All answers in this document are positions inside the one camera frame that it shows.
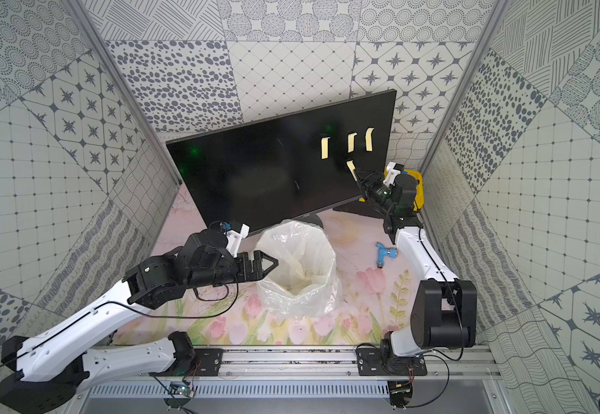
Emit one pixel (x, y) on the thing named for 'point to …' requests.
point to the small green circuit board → (182, 388)
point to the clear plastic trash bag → (306, 281)
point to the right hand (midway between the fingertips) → (353, 174)
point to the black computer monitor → (276, 169)
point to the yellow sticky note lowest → (350, 164)
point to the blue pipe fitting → (383, 252)
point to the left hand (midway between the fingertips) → (267, 257)
